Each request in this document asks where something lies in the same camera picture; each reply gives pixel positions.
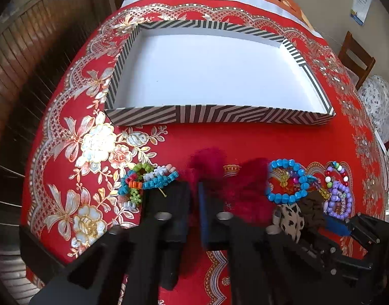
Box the purple bead bracelet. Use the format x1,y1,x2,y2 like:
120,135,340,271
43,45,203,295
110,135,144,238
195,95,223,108
323,180,355,221

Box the colourful plastic link bracelet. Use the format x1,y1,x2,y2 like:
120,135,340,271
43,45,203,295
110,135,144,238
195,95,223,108
118,162,180,205

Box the dark red bow hairclip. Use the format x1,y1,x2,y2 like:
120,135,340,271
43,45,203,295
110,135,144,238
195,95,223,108
188,148,276,226

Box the spotted cream bow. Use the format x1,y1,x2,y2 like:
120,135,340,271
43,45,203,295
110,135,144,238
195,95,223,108
272,203,305,243

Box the blue bead bracelet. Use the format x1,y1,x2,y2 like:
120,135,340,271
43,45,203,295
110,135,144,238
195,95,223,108
265,158,310,205

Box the multicolour large bead bracelet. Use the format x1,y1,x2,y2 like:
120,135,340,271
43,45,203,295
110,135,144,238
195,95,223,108
323,160,350,189

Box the brown scrunchie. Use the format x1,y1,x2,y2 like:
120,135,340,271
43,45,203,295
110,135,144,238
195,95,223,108
298,190,325,230

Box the red floral tablecloth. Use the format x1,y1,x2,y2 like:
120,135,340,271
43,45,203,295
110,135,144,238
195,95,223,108
20,0,385,304

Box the floral white bedding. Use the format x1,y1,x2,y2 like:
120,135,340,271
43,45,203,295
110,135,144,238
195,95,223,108
358,75,389,219

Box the striped shallow box tray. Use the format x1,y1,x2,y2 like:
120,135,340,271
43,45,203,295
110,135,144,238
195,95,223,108
105,21,335,126

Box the wooden chair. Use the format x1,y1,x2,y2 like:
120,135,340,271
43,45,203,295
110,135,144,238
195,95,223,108
338,31,376,89

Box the wall poster chart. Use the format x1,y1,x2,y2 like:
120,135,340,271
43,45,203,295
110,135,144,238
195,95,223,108
350,0,372,25

